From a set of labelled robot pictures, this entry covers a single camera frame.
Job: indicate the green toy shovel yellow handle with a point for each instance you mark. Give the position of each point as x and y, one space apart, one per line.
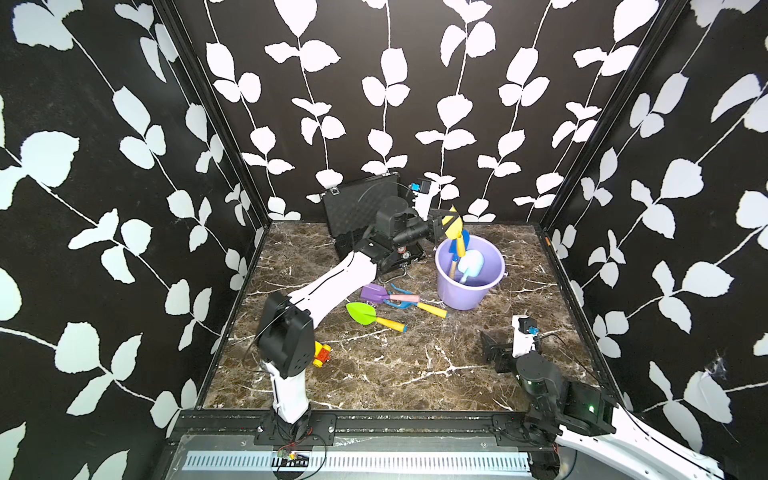
365 315

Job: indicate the white perforated strip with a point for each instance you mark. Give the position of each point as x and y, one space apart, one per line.
459 463

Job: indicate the yellow red toy truck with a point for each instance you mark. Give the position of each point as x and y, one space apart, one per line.
321 354

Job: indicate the open black foam case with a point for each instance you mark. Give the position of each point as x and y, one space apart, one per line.
351 209

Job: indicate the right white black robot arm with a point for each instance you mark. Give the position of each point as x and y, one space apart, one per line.
583 418

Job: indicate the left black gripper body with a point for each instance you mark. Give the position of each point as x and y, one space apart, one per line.
414 232

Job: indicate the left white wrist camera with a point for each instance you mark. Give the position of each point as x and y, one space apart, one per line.
423 192

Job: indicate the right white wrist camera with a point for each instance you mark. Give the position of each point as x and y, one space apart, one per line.
525 338

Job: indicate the purple toy shovel pink handle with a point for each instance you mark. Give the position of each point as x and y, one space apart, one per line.
378 294

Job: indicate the blue toy shovel tan handle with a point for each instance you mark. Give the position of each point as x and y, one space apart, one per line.
457 249

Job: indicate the light blue toy shovel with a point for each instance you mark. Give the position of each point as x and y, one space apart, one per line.
470 265

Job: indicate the purple plastic bucket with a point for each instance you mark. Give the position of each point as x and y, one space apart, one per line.
468 295

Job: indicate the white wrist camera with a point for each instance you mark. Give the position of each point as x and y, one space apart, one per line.
525 338
423 192

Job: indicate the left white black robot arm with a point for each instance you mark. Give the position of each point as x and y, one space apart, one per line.
286 339

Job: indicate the blue toy rake yellow handle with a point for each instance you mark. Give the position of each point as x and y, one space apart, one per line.
439 312

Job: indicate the black front mounting rail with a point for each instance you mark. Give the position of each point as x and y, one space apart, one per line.
264 427

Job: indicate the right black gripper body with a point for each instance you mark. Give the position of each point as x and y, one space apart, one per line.
506 363

